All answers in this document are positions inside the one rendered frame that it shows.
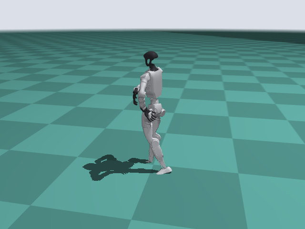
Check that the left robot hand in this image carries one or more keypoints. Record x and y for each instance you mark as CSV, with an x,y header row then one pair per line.
x,y
146,111

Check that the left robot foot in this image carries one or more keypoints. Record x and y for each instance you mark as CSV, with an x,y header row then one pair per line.
x,y
165,170

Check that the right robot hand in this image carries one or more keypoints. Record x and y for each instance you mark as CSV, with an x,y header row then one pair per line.
x,y
135,92

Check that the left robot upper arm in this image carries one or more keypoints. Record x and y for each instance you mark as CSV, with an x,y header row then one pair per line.
x,y
144,79

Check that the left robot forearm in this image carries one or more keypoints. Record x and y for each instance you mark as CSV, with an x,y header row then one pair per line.
x,y
142,103

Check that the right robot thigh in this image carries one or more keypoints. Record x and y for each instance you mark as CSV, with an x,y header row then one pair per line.
x,y
155,124

